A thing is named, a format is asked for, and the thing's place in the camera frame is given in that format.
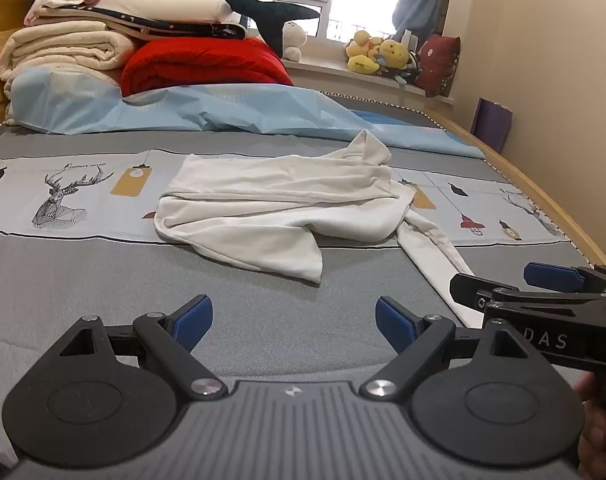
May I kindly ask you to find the red folded blanket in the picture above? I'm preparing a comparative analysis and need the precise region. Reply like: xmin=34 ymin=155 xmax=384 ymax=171
xmin=119 ymin=36 xmax=295 ymax=98

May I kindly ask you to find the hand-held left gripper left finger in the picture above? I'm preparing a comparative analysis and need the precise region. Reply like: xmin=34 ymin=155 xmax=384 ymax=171
xmin=58 ymin=294 xmax=230 ymax=402

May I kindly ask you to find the purple bag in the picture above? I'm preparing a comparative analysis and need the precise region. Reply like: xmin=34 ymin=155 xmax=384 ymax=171
xmin=472 ymin=97 xmax=514 ymax=155

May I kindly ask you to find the dark red cushion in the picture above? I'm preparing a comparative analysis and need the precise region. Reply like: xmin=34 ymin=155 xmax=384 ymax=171
xmin=415 ymin=34 xmax=462 ymax=97

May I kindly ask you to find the yellow plush duck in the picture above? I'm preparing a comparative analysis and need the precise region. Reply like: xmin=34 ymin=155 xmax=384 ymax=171
xmin=345 ymin=30 xmax=385 ymax=76

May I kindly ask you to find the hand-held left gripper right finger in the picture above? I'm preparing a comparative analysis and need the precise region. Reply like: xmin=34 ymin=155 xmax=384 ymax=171
xmin=359 ymin=296 xmax=524 ymax=402

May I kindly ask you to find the white window sill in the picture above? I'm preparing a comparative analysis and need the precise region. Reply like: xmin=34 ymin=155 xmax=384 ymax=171
xmin=283 ymin=56 xmax=456 ymax=107

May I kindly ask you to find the white teddy bear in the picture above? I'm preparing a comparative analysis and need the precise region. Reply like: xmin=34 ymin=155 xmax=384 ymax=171
xmin=281 ymin=22 xmax=309 ymax=62

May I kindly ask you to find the white long-sleeved shirt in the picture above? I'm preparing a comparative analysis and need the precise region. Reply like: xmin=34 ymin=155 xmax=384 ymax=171
xmin=153 ymin=130 xmax=486 ymax=330

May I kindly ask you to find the grey printed bed sheet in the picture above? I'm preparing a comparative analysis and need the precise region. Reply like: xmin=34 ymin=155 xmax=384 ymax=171
xmin=0 ymin=94 xmax=606 ymax=463

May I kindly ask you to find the yellow plush bear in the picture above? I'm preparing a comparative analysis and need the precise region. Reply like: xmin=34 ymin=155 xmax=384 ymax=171
xmin=378 ymin=38 xmax=412 ymax=69

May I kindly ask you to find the navy starry blanket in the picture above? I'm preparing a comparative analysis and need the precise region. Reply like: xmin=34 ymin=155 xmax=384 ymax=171
xmin=90 ymin=7 xmax=248 ymax=42

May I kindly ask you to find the person's right hand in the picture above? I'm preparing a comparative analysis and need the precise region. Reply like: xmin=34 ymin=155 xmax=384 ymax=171
xmin=576 ymin=373 xmax=606 ymax=480

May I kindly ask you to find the wooden headboard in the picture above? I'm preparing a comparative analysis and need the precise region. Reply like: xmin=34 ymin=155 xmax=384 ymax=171
xmin=0 ymin=0 xmax=46 ymax=133

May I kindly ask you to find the light blue quilt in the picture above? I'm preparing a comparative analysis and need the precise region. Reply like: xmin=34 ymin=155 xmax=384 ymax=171
xmin=8 ymin=65 xmax=486 ymax=161

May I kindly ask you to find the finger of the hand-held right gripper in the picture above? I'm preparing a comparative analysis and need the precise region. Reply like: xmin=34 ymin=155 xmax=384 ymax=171
xmin=449 ymin=272 xmax=606 ymax=315
xmin=524 ymin=261 xmax=606 ymax=295

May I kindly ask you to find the wooden bed frame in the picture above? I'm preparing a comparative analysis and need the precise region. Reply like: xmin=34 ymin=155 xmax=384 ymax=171
xmin=430 ymin=109 xmax=606 ymax=268

